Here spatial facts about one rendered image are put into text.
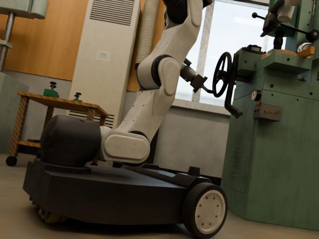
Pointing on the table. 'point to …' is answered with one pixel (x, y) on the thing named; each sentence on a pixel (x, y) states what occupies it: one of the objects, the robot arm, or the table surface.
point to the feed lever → (310, 36)
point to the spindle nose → (277, 42)
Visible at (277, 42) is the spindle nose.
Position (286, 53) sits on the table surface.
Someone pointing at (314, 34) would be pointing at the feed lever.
